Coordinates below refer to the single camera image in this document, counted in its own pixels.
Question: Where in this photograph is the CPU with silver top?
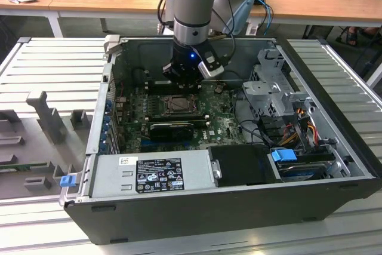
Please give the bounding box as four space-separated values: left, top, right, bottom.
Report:
171 97 193 112

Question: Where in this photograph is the metal socket cover frame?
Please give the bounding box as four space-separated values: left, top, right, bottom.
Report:
165 95 198 115

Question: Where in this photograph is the CPU socket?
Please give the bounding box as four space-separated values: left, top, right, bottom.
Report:
161 93 200 116

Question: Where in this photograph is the black graphics card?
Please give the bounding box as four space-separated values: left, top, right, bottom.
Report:
148 121 195 142

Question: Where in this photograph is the green motherboard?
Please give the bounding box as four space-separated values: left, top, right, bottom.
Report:
115 81 250 155

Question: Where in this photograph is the silver metal drive cage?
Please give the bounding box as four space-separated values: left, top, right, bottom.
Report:
241 46 319 124

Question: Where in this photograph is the grey power supply with label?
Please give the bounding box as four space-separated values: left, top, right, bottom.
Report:
88 148 216 198

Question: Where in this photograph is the black PC case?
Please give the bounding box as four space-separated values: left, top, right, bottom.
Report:
61 34 382 245

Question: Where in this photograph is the hard disk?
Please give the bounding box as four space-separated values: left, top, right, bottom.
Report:
276 161 334 183

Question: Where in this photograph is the blue case latch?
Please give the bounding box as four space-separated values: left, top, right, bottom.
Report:
59 175 76 189

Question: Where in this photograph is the grey parts rack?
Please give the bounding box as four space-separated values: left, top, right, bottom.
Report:
0 90 90 201

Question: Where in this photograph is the person foot in sandal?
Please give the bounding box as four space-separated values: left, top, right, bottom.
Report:
335 26 382 47

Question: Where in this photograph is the short wooden desk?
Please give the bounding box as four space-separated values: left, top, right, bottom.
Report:
0 0 60 38

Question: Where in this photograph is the green RAM stick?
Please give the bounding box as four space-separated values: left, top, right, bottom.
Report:
0 162 48 173

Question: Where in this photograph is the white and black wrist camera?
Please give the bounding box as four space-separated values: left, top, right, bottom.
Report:
196 51 225 79

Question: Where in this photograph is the light grey case handle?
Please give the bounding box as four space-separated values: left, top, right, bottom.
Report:
103 34 121 65

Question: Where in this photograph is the blue disk carrier handle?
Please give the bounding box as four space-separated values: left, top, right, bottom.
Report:
270 148 298 165

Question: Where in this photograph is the coloured power wire bundle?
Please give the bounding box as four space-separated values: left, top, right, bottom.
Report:
280 119 319 147

